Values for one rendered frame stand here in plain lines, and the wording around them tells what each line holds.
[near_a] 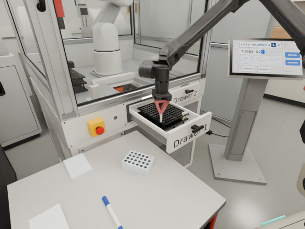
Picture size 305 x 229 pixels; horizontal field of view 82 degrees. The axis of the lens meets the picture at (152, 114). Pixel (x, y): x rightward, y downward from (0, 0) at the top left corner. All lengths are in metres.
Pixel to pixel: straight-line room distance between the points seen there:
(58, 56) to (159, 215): 0.67
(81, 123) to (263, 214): 1.50
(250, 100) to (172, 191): 1.19
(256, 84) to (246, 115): 0.28
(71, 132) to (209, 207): 0.65
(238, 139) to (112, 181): 1.40
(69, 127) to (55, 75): 0.24
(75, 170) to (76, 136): 0.16
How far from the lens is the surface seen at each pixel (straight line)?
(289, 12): 0.82
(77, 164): 0.87
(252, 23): 2.42
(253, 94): 1.70
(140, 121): 0.92
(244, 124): 1.82
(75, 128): 0.89
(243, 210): 1.75
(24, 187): 0.89
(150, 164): 0.77
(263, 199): 1.89
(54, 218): 0.68
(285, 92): 3.81
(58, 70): 0.78
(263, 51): 1.63
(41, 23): 0.76
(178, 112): 0.95
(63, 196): 0.79
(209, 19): 0.81
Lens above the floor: 1.34
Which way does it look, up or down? 29 degrees down
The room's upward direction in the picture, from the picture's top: straight up
